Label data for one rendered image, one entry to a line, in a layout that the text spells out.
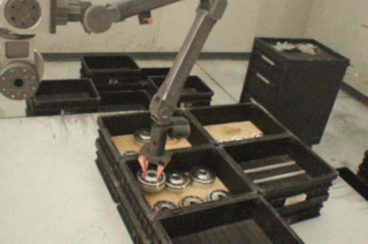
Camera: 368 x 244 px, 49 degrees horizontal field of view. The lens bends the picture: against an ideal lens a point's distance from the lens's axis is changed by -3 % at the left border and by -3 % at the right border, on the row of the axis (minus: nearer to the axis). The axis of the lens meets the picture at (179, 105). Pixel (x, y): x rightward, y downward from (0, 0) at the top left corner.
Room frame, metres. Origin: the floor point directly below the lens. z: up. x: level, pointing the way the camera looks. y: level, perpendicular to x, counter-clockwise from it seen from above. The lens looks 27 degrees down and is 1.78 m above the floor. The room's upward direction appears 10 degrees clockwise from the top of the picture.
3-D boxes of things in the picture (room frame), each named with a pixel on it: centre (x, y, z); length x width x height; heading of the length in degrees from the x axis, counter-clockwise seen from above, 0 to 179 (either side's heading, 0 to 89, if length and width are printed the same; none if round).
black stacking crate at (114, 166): (1.40, 0.08, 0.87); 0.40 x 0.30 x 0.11; 120
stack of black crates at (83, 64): (2.79, 0.56, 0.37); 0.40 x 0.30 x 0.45; 118
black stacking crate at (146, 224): (1.14, -0.07, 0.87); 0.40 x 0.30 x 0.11; 120
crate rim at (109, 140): (1.40, 0.08, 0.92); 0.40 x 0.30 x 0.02; 120
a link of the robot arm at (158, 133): (1.16, 0.04, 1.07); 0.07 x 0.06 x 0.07; 118
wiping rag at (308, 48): (3.12, -0.93, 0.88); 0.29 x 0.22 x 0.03; 118
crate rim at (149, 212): (1.14, -0.07, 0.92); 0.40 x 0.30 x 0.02; 120
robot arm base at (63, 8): (1.09, 0.36, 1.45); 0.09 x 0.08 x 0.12; 28
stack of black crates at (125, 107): (2.44, 0.37, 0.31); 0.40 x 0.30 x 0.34; 118
